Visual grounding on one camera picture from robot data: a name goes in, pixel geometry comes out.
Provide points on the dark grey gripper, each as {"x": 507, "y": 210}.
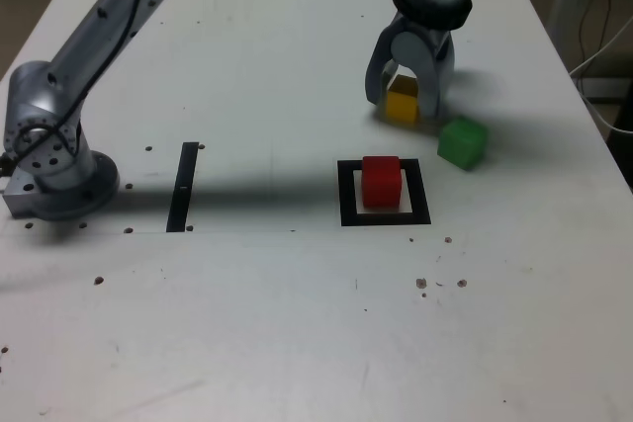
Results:
{"x": 430, "y": 34}

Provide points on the yellow cube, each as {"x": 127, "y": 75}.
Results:
{"x": 400, "y": 106}

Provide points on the green cube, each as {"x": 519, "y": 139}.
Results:
{"x": 462, "y": 143}

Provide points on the red cube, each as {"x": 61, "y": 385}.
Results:
{"x": 381, "y": 182}

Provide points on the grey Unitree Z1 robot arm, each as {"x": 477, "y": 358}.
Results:
{"x": 49, "y": 96}

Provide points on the black tape square outline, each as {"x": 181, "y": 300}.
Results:
{"x": 347, "y": 194}

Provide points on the white power strip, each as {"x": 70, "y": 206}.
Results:
{"x": 605, "y": 87}

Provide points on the black tape strip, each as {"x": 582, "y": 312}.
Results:
{"x": 180, "y": 185}

